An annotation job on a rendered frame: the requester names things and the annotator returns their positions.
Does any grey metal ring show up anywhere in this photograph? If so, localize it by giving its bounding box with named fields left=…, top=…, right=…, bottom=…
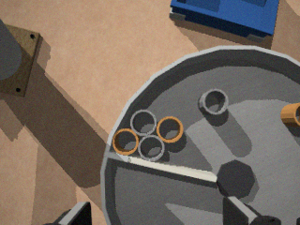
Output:
left=138, top=134, right=164, bottom=161
left=198, top=88, right=229, bottom=115
left=130, top=110, right=157, bottom=136

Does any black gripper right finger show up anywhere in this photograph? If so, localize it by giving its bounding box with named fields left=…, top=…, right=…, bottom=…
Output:
left=223, top=197, right=281, bottom=225

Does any blue crate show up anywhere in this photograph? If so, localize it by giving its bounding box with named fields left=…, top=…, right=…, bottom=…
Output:
left=169, top=0, right=278, bottom=43

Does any bronze bushing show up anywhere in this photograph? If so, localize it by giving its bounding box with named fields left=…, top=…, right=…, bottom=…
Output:
left=157, top=116, right=183, bottom=143
left=112, top=128, right=140, bottom=155
left=280, top=103, right=300, bottom=127

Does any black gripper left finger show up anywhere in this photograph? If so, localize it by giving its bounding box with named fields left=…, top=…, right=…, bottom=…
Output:
left=43, top=202, right=92, bottom=225

